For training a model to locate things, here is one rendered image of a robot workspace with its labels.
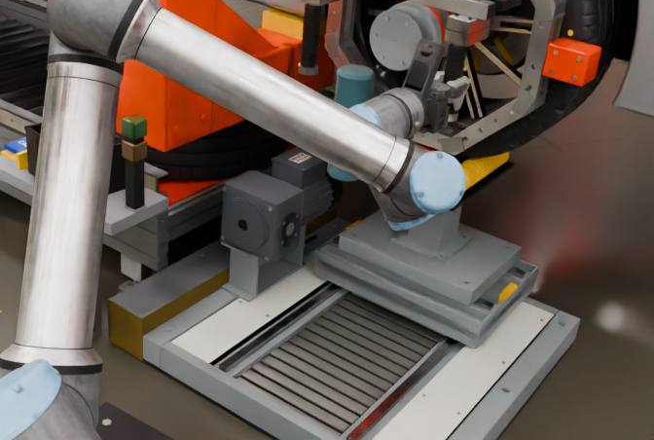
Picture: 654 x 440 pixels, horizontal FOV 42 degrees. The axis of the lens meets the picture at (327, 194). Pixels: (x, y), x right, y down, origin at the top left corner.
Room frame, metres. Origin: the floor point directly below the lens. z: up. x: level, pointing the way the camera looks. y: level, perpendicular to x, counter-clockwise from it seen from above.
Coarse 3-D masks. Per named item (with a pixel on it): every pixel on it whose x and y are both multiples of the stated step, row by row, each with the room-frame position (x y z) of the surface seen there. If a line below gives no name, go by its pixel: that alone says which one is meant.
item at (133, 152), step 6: (126, 144) 1.62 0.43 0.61; (132, 144) 1.61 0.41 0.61; (138, 144) 1.62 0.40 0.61; (144, 144) 1.63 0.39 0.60; (126, 150) 1.62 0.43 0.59; (132, 150) 1.60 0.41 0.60; (138, 150) 1.61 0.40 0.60; (144, 150) 1.63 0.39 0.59; (126, 156) 1.62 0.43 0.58; (132, 156) 1.60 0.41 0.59; (138, 156) 1.61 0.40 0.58; (144, 156) 1.63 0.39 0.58
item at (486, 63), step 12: (528, 0) 2.00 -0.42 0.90; (504, 12) 2.01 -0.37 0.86; (516, 12) 2.01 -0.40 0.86; (528, 12) 2.00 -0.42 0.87; (504, 24) 2.02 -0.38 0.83; (516, 24) 2.01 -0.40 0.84; (528, 24) 1.99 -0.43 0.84; (492, 36) 2.02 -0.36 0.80; (504, 36) 2.02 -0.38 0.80; (516, 36) 2.01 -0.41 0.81; (528, 36) 1.99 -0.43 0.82; (516, 48) 2.01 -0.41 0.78; (516, 60) 2.00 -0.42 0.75; (480, 72) 2.05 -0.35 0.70; (492, 72) 2.03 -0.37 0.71
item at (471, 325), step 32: (352, 224) 2.15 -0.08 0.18; (320, 256) 1.99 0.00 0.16; (352, 256) 2.00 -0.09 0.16; (352, 288) 1.93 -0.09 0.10; (384, 288) 1.88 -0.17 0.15; (416, 288) 1.89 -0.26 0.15; (512, 288) 1.89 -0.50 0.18; (416, 320) 1.83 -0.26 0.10; (448, 320) 1.78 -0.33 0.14; (480, 320) 1.78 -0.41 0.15
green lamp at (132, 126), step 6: (126, 120) 1.62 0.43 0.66; (132, 120) 1.62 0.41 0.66; (138, 120) 1.62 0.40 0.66; (144, 120) 1.63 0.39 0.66; (126, 126) 1.61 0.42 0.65; (132, 126) 1.60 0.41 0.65; (138, 126) 1.61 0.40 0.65; (144, 126) 1.63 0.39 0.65; (126, 132) 1.61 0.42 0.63; (132, 132) 1.60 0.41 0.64; (138, 132) 1.61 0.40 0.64; (144, 132) 1.63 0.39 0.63; (132, 138) 1.60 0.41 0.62; (138, 138) 1.62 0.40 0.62
